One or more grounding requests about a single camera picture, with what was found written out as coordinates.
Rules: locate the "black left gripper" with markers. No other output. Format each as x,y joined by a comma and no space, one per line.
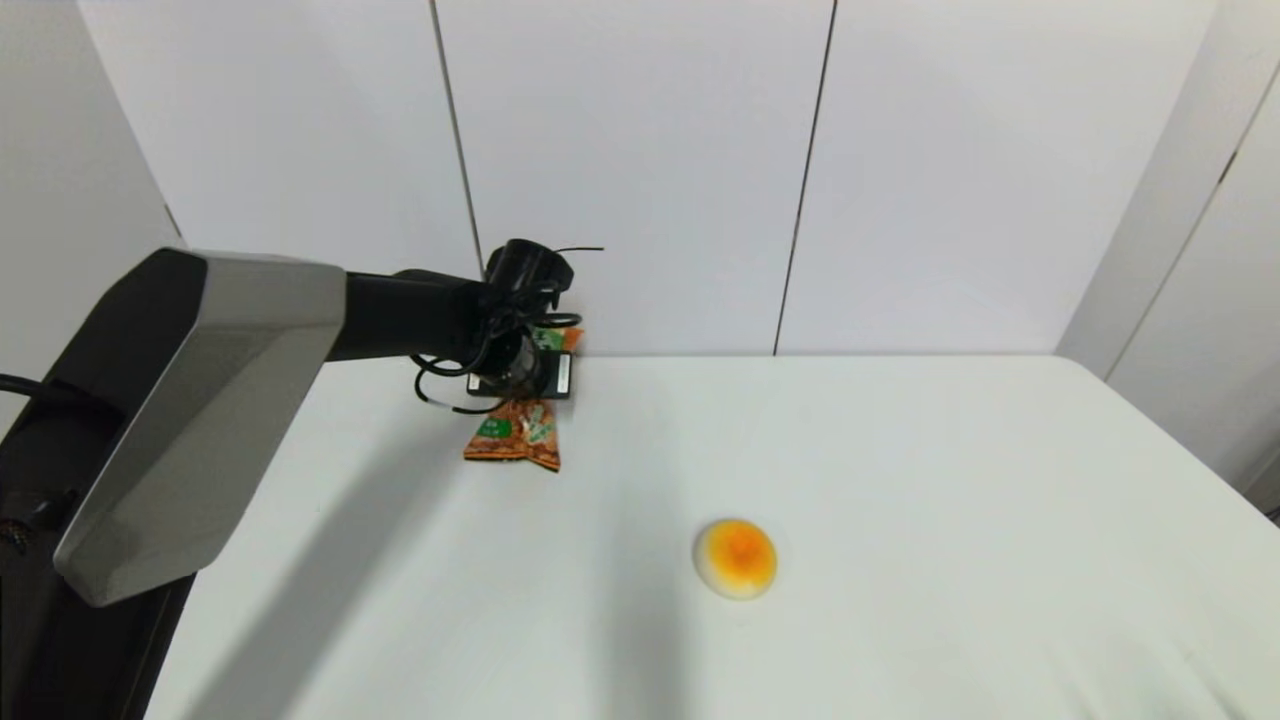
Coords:
545,378

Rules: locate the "orange snack bag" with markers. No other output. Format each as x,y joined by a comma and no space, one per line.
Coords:
515,440

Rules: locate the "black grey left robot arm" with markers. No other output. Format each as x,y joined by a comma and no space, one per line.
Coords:
200,400

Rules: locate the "round yellow white bun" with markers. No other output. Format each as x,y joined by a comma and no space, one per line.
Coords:
736,558

